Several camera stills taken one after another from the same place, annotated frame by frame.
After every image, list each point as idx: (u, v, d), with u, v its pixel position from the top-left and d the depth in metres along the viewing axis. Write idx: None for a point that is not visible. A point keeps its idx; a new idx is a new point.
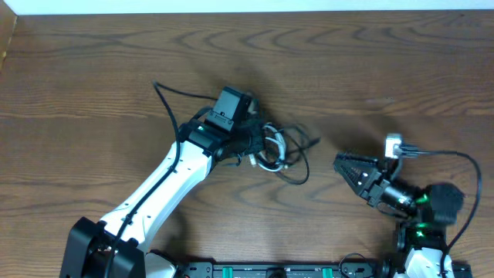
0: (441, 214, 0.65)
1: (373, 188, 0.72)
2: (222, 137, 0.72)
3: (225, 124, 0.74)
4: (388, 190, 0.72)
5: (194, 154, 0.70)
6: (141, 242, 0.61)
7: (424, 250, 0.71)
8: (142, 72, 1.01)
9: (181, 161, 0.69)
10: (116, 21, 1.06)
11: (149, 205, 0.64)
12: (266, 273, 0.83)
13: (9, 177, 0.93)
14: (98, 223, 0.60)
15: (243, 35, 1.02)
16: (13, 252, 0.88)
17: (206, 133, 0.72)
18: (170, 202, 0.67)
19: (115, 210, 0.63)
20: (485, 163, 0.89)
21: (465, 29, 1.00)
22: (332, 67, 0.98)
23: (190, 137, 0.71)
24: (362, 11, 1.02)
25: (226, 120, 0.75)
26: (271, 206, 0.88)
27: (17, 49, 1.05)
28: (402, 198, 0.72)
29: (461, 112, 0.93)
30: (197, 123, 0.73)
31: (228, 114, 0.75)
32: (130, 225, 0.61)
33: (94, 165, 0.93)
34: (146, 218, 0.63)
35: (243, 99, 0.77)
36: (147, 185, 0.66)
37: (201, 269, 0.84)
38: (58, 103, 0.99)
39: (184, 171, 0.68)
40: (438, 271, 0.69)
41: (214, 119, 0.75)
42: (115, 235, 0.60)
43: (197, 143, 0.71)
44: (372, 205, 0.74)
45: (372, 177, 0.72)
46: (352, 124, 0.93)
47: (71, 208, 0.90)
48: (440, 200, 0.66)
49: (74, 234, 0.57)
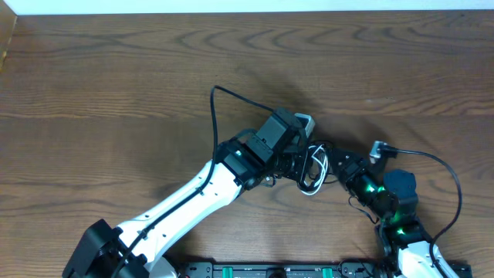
0: (404, 198, 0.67)
1: (351, 165, 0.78)
2: (258, 167, 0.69)
3: (263, 153, 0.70)
4: (361, 175, 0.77)
5: (225, 179, 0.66)
6: (150, 260, 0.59)
7: (410, 245, 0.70)
8: (142, 72, 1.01)
9: (211, 184, 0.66)
10: (116, 21, 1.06)
11: (167, 223, 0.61)
12: (265, 273, 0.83)
13: (10, 177, 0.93)
14: (114, 229, 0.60)
15: (243, 35, 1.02)
16: (14, 251, 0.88)
17: (242, 160, 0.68)
18: (189, 225, 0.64)
19: (133, 219, 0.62)
20: (485, 163, 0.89)
21: (465, 29, 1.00)
22: (332, 67, 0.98)
23: (225, 159, 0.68)
24: (361, 11, 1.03)
25: (266, 147, 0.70)
26: (271, 207, 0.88)
27: (18, 49, 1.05)
28: (373, 188, 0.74)
29: (461, 112, 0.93)
30: (236, 146, 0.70)
31: (271, 144, 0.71)
32: (143, 240, 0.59)
33: (95, 165, 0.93)
34: (160, 237, 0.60)
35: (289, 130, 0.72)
36: (170, 201, 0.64)
37: (201, 269, 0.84)
38: (59, 104, 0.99)
39: (211, 195, 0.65)
40: (431, 262, 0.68)
41: (255, 144, 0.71)
42: (127, 245, 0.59)
43: (231, 167, 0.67)
44: (346, 179, 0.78)
45: (355, 158, 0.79)
46: (351, 125, 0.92)
47: (71, 208, 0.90)
48: (396, 185, 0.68)
49: (90, 234, 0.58)
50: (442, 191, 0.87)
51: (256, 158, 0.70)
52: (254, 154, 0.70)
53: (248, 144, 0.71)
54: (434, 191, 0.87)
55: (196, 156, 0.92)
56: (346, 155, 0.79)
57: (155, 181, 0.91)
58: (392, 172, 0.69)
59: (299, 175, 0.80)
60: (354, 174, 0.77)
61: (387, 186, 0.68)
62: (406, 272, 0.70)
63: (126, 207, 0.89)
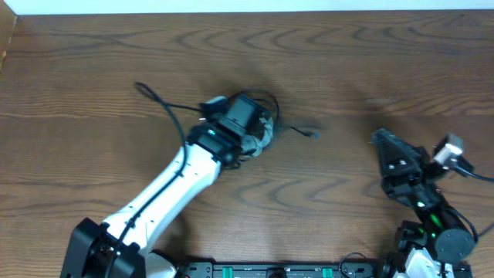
0: (441, 257, 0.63)
1: (402, 184, 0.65)
2: (232, 142, 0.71)
3: (236, 131, 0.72)
4: (415, 194, 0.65)
5: (202, 158, 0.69)
6: (142, 246, 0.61)
7: (424, 250, 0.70)
8: (142, 72, 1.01)
9: (188, 164, 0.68)
10: (116, 21, 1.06)
11: (153, 209, 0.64)
12: (266, 273, 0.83)
13: (9, 176, 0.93)
14: (100, 225, 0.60)
15: (243, 35, 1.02)
16: (14, 252, 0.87)
17: (216, 137, 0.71)
18: (174, 208, 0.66)
19: (118, 212, 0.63)
20: (486, 162, 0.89)
21: (465, 28, 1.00)
22: (332, 67, 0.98)
23: (199, 140, 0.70)
24: (361, 11, 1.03)
25: (238, 126, 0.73)
26: (271, 207, 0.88)
27: (18, 49, 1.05)
28: (422, 204, 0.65)
29: (461, 112, 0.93)
30: (208, 127, 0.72)
31: (241, 122, 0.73)
32: (133, 229, 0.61)
33: (95, 165, 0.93)
34: (149, 222, 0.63)
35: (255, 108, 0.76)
36: (152, 188, 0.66)
37: (201, 269, 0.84)
38: (59, 103, 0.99)
39: (191, 176, 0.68)
40: (438, 270, 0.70)
41: (227, 123, 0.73)
42: (117, 238, 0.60)
43: (206, 147, 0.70)
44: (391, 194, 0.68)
45: (408, 171, 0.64)
46: (351, 125, 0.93)
47: (71, 208, 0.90)
48: (446, 249, 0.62)
49: (78, 235, 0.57)
50: (442, 191, 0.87)
51: (230, 136, 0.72)
52: (228, 133, 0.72)
53: (221, 124, 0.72)
54: None
55: None
56: (400, 161, 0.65)
57: None
58: (451, 235, 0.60)
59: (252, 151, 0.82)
60: (403, 194, 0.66)
61: (438, 245, 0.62)
62: (410, 269, 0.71)
63: None
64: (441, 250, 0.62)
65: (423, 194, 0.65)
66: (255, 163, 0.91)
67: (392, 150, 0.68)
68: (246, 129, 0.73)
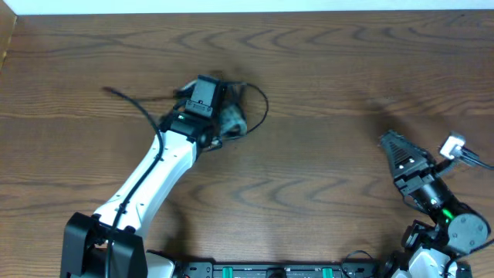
0: (453, 245, 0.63)
1: (414, 179, 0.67)
2: (203, 123, 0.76)
3: (204, 112, 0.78)
4: (424, 188, 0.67)
5: (177, 141, 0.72)
6: (137, 228, 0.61)
7: (431, 249, 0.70)
8: (142, 72, 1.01)
9: (167, 149, 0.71)
10: (116, 21, 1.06)
11: (140, 194, 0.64)
12: (266, 273, 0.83)
13: (9, 176, 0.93)
14: (92, 217, 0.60)
15: (243, 35, 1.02)
16: (13, 252, 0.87)
17: (187, 121, 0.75)
18: (160, 190, 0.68)
19: (107, 202, 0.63)
20: (485, 162, 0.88)
21: (464, 29, 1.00)
22: (332, 67, 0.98)
23: (171, 127, 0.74)
24: (361, 11, 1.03)
25: (204, 107, 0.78)
26: (271, 206, 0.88)
27: (18, 49, 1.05)
28: (434, 200, 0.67)
29: (461, 112, 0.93)
30: (176, 113, 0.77)
31: (207, 103, 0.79)
32: (125, 215, 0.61)
33: (94, 165, 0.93)
34: (140, 206, 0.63)
35: (218, 86, 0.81)
36: (135, 176, 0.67)
37: (201, 269, 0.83)
38: (59, 103, 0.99)
39: (170, 157, 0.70)
40: (441, 271, 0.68)
41: (194, 107, 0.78)
42: (110, 225, 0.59)
43: (180, 131, 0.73)
44: (405, 193, 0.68)
45: (418, 165, 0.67)
46: (351, 125, 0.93)
47: (71, 208, 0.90)
48: (459, 233, 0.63)
49: (69, 230, 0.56)
50: None
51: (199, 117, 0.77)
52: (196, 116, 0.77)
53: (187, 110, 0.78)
54: None
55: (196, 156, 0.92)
56: (409, 158, 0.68)
57: None
58: (468, 218, 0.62)
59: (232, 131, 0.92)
60: (415, 188, 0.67)
61: (451, 229, 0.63)
62: (414, 266, 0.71)
63: None
64: (456, 237, 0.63)
65: (431, 190, 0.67)
66: (256, 163, 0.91)
67: (400, 151, 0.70)
68: (213, 108, 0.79)
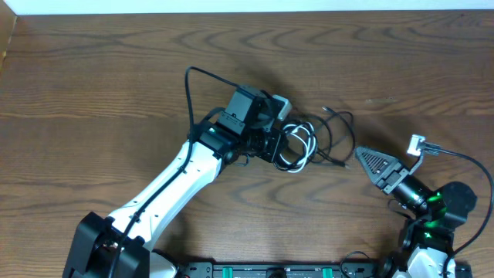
0: (451, 211, 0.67)
1: (393, 176, 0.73)
2: (233, 140, 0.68)
3: (235, 127, 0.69)
4: (401, 185, 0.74)
5: (205, 154, 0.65)
6: (147, 241, 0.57)
7: (428, 248, 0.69)
8: (142, 72, 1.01)
9: (191, 161, 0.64)
10: (116, 21, 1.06)
11: (158, 205, 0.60)
12: (266, 273, 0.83)
13: (9, 176, 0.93)
14: (106, 219, 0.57)
15: (243, 35, 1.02)
16: (13, 251, 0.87)
17: (217, 135, 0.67)
18: (177, 204, 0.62)
19: (123, 206, 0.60)
20: (485, 163, 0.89)
21: (464, 29, 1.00)
22: (332, 67, 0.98)
23: (201, 138, 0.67)
24: (361, 11, 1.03)
25: (238, 121, 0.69)
26: (271, 206, 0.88)
27: (17, 49, 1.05)
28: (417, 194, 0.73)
29: (461, 112, 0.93)
30: (208, 124, 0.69)
31: (240, 116, 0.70)
32: (137, 223, 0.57)
33: (94, 165, 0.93)
34: (153, 218, 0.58)
35: (256, 100, 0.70)
36: (155, 184, 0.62)
37: (201, 269, 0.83)
38: (59, 103, 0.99)
39: (194, 171, 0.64)
40: (439, 271, 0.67)
41: (226, 120, 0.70)
42: (122, 232, 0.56)
43: (208, 145, 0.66)
44: (388, 191, 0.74)
45: (394, 166, 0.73)
46: (351, 125, 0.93)
47: (71, 208, 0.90)
48: (452, 198, 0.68)
49: (82, 228, 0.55)
50: None
51: (231, 133, 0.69)
52: (228, 130, 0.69)
53: (221, 123, 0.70)
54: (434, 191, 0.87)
55: None
56: (384, 161, 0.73)
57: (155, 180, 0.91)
58: (454, 186, 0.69)
59: (271, 157, 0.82)
60: (396, 184, 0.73)
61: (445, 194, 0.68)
62: (412, 267, 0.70)
63: None
64: (451, 201, 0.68)
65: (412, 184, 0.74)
66: (256, 163, 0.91)
67: (374, 159, 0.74)
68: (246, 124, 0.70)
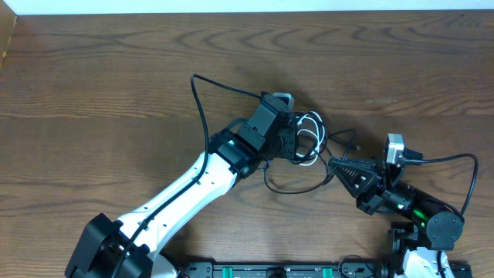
0: (439, 245, 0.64)
1: (373, 197, 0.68)
2: (251, 154, 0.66)
3: (255, 141, 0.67)
4: (390, 198, 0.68)
5: (221, 167, 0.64)
6: (153, 250, 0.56)
7: (419, 250, 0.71)
8: (142, 72, 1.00)
9: (206, 173, 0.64)
10: (116, 21, 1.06)
11: (167, 213, 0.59)
12: (265, 273, 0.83)
13: (10, 176, 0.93)
14: (114, 222, 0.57)
15: (243, 35, 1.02)
16: (14, 251, 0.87)
17: (235, 148, 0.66)
18: (187, 215, 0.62)
19: (133, 211, 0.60)
20: (485, 163, 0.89)
21: (465, 29, 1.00)
22: (332, 67, 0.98)
23: (219, 149, 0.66)
24: (362, 11, 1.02)
25: (258, 136, 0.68)
26: (271, 207, 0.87)
27: (18, 49, 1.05)
28: (402, 205, 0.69)
29: (461, 112, 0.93)
30: (228, 136, 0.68)
31: (262, 131, 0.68)
32: (145, 231, 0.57)
33: (94, 165, 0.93)
34: (161, 227, 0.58)
35: (280, 116, 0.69)
36: (167, 192, 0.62)
37: (201, 269, 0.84)
38: (59, 104, 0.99)
39: (208, 184, 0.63)
40: (436, 269, 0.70)
41: (247, 133, 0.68)
42: (129, 238, 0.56)
43: (225, 157, 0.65)
44: (370, 211, 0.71)
45: (372, 182, 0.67)
46: (351, 125, 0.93)
47: (71, 208, 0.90)
48: (438, 233, 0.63)
49: (90, 228, 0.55)
50: (442, 191, 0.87)
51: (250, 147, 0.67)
52: (248, 144, 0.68)
53: (240, 134, 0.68)
54: (434, 192, 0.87)
55: (196, 156, 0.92)
56: (361, 177, 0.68)
57: (154, 181, 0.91)
58: (440, 219, 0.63)
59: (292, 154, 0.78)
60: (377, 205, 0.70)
61: (430, 232, 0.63)
62: (409, 272, 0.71)
63: (126, 207, 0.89)
64: (435, 237, 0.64)
65: (396, 198, 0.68)
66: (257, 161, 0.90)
67: (350, 172, 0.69)
68: (266, 139, 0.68)
